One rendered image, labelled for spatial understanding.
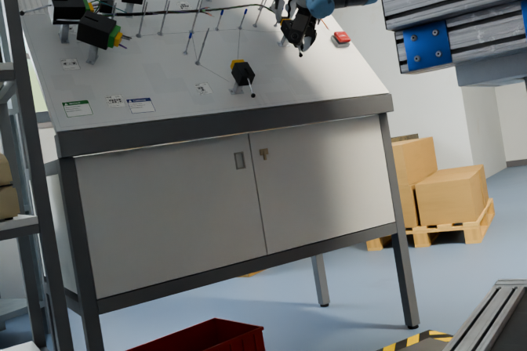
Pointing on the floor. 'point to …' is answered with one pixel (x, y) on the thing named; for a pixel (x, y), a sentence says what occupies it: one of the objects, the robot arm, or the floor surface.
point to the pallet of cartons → (437, 196)
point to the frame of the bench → (74, 213)
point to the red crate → (210, 338)
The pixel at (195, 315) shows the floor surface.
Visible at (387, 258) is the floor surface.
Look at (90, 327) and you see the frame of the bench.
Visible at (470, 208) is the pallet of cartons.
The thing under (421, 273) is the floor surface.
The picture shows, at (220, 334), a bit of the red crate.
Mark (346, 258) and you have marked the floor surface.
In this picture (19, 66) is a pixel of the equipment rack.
